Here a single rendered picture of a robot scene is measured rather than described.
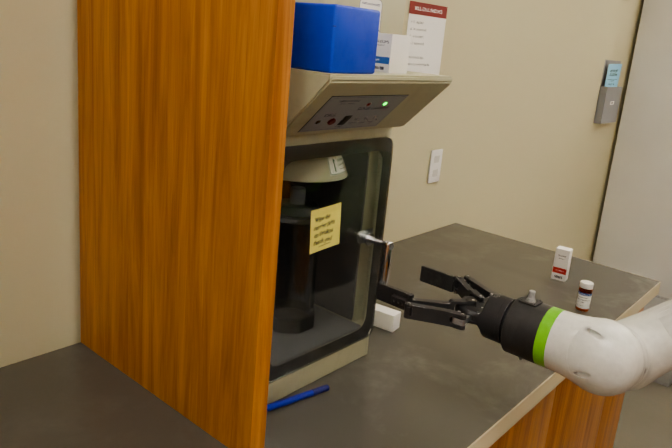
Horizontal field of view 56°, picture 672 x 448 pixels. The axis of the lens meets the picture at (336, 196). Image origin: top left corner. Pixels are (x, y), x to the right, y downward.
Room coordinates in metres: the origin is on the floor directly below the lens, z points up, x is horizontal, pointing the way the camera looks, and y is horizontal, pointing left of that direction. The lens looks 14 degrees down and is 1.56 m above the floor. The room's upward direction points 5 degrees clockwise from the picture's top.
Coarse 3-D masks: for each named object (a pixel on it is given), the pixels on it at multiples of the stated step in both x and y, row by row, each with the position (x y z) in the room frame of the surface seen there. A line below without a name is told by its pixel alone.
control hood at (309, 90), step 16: (304, 80) 0.89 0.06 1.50; (320, 80) 0.87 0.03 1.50; (336, 80) 0.87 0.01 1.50; (352, 80) 0.90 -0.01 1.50; (368, 80) 0.92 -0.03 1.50; (384, 80) 0.95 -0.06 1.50; (400, 80) 0.99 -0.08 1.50; (416, 80) 1.02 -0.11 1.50; (432, 80) 1.05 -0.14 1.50; (448, 80) 1.09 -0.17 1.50; (304, 96) 0.89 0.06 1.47; (320, 96) 0.88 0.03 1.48; (416, 96) 1.07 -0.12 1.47; (432, 96) 1.11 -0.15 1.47; (288, 112) 0.90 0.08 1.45; (304, 112) 0.89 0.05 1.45; (400, 112) 1.09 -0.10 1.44; (416, 112) 1.14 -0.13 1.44; (288, 128) 0.91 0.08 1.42; (352, 128) 1.04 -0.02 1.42; (368, 128) 1.08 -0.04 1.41
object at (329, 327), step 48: (336, 144) 1.04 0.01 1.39; (384, 144) 1.14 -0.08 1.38; (288, 192) 0.96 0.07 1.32; (336, 192) 1.05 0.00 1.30; (384, 192) 1.16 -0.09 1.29; (288, 240) 0.96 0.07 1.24; (288, 288) 0.97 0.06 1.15; (336, 288) 1.07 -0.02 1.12; (288, 336) 0.98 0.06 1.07; (336, 336) 1.08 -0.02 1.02
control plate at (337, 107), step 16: (336, 96) 0.91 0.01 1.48; (352, 96) 0.93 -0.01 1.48; (368, 96) 0.96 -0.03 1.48; (384, 96) 1.00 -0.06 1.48; (400, 96) 1.03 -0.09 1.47; (320, 112) 0.92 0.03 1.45; (336, 112) 0.95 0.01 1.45; (352, 112) 0.98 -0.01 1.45; (368, 112) 1.02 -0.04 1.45; (384, 112) 1.05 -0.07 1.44; (304, 128) 0.94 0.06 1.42; (320, 128) 0.97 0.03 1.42; (336, 128) 1.00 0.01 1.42
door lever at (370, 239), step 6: (372, 234) 1.13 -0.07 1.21; (366, 240) 1.12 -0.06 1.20; (372, 240) 1.12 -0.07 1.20; (378, 240) 1.11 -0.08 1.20; (384, 246) 1.10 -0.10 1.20; (390, 246) 1.09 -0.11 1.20; (384, 252) 1.10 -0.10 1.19; (390, 252) 1.10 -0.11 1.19; (384, 258) 1.10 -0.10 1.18; (390, 258) 1.10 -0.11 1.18; (384, 264) 1.10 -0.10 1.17; (384, 270) 1.09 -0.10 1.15; (384, 276) 1.09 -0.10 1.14; (378, 282) 1.10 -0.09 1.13; (384, 282) 1.09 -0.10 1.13
